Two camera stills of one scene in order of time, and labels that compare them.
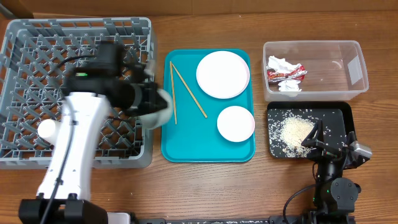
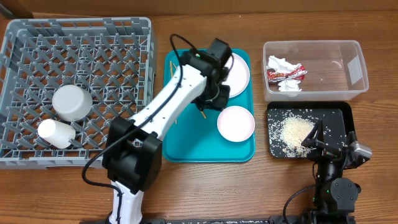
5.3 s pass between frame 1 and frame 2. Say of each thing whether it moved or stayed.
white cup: stayed
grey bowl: moved
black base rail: stayed
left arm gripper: moved
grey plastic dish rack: stayed
